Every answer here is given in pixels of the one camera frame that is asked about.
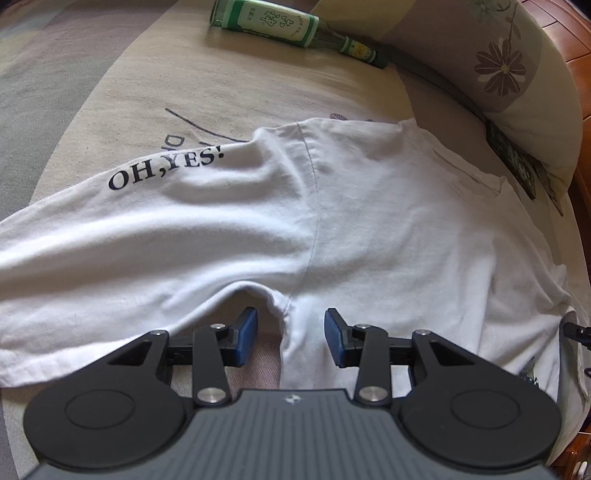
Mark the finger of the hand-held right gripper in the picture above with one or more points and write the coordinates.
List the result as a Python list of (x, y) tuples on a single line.
[(577, 332)]

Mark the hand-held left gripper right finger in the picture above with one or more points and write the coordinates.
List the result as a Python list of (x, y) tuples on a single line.
[(336, 339)]

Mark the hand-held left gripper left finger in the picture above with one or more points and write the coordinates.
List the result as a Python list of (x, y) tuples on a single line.
[(244, 337)]

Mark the white long-sleeve printed shirt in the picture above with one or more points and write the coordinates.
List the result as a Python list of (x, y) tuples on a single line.
[(392, 230)]

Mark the dark patterned flat packet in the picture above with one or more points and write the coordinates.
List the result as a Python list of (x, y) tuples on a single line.
[(517, 161)]

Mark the floral patchwork pillow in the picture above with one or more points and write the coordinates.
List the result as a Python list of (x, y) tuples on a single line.
[(521, 106)]

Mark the wooden headboard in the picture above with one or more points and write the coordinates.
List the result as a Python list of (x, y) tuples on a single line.
[(577, 55)]

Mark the green glass bottle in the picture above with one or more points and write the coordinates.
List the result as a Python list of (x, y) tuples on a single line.
[(272, 21)]

